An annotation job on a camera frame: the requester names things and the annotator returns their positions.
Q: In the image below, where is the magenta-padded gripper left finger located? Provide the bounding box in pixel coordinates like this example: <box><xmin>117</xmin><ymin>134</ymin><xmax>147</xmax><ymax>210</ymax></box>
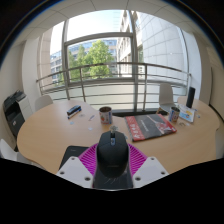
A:
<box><xmin>55</xmin><ymin>143</ymin><xmax>100</xmax><ymax>188</ymax></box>

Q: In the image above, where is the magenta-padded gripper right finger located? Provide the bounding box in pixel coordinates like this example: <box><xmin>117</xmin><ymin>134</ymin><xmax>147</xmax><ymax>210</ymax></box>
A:
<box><xmin>127</xmin><ymin>143</ymin><xmax>170</xmax><ymax>188</ymax></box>

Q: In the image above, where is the black computer mouse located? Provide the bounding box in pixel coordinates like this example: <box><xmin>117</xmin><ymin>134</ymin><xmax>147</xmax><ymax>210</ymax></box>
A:
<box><xmin>95</xmin><ymin>130</ymin><xmax>130</xmax><ymax>179</ymax></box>

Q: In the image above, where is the black printed mouse pad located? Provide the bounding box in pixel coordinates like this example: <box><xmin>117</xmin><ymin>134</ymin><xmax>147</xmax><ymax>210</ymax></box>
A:
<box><xmin>58</xmin><ymin>145</ymin><xmax>134</xmax><ymax>190</ymax></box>

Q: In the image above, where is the red magazine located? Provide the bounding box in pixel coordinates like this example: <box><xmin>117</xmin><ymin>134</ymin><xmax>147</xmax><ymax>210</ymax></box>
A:
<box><xmin>124</xmin><ymin>113</ymin><xmax>178</xmax><ymax>142</ymax></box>

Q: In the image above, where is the black and blue stapler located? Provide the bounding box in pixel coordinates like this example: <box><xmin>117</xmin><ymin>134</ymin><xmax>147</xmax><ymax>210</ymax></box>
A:
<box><xmin>66</xmin><ymin>104</ymin><xmax>83</xmax><ymax>120</ymax></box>

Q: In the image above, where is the printed cup with white rim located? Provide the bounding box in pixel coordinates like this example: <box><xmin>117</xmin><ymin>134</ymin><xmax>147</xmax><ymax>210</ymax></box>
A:
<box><xmin>168</xmin><ymin>106</ymin><xmax>181</xmax><ymax>123</ymax></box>

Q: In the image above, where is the printed cup with dark rim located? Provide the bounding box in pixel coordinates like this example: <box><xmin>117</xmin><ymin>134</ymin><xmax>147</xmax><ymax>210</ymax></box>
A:
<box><xmin>98</xmin><ymin>106</ymin><xmax>113</xmax><ymax>125</ymax></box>

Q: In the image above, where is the white chair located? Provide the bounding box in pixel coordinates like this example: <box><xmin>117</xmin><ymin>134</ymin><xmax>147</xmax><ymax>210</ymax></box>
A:
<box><xmin>156</xmin><ymin>82</ymin><xmax>176</xmax><ymax>114</ymax></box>
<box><xmin>0</xmin><ymin>138</ymin><xmax>34</xmax><ymax>164</ymax></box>
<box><xmin>34</xmin><ymin>94</ymin><xmax>54</xmax><ymax>112</ymax></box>

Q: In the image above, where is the white and blue booklet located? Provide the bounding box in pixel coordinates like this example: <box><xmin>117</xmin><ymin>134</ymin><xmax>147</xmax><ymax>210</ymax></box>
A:
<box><xmin>178</xmin><ymin>103</ymin><xmax>198</xmax><ymax>123</ymax></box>

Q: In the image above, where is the black cylindrical speaker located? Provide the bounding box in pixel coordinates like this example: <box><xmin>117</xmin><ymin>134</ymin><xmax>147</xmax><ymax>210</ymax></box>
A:
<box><xmin>185</xmin><ymin>86</ymin><xmax>197</xmax><ymax>109</ymax></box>

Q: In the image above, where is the black and white printer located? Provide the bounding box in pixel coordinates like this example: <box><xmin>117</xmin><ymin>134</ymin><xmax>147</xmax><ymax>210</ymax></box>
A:
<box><xmin>2</xmin><ymin>89</ymin><xmax>33</xmax><ymax>139</ymax></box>

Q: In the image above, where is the metal balcony railing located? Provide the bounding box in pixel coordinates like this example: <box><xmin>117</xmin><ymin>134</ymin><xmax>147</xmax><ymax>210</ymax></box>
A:
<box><xmin>35</xmin><ymin>61</ymin><xmax>193</xmax><ymax>113</ymax></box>

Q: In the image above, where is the green tree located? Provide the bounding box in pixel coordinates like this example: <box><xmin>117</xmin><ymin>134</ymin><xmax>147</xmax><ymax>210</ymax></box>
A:
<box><xmin>68</xmin><ymin>39</ymin><xmax>116</xmax><ymax>81</ymax></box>

